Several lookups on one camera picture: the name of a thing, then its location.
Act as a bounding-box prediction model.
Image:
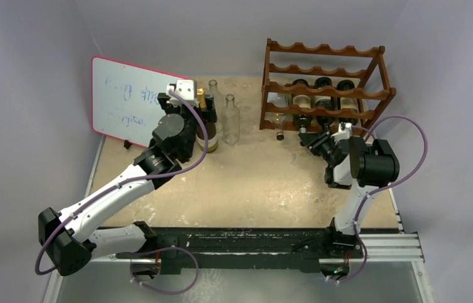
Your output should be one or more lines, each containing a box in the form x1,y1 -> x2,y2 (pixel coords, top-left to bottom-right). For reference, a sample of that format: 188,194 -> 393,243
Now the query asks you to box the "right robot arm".
298,131 -> 400,257

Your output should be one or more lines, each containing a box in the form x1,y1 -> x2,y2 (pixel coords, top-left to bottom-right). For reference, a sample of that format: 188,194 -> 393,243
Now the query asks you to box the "brown wooden wine rack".
259,39 -> 397,130

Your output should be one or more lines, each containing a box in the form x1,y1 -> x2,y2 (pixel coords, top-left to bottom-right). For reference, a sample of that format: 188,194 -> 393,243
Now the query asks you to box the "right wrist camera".
332,122 -> 353,142

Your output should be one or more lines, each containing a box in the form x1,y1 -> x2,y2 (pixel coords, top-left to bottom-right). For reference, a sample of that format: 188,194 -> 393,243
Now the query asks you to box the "red framed whiteboard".
92,56 -> 193,146

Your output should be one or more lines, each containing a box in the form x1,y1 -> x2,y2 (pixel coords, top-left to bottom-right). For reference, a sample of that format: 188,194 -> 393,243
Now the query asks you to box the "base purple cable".
129,246 -> 200,295
325,234 -> 369,286

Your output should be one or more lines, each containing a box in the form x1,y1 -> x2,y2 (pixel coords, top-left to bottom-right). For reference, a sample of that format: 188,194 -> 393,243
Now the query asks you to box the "clear labelled bottle in rack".
268,92 -> 289,141

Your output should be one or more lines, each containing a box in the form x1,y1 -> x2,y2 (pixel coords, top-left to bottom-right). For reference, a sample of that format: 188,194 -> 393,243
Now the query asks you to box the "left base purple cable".
129,246 -> 200,295

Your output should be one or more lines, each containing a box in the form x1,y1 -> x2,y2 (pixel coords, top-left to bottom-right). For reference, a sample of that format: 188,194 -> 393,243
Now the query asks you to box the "clear slim glass bottle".
208,79 -> 225,134

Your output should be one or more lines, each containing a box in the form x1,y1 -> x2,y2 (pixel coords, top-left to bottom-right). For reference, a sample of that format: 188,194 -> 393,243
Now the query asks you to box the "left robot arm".
34,89 -> 217,276

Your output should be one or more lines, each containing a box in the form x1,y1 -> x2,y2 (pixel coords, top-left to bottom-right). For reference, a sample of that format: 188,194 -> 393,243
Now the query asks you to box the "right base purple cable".
325,234 -> 369,286

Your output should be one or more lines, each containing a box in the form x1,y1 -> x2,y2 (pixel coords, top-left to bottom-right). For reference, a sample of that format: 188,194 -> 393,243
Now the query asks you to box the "dark gold-capped wine bottle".
196,88 -> 219,153

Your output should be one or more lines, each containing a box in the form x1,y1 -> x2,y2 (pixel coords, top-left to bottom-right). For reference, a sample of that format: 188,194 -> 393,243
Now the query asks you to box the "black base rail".
116,227 -> 363,275

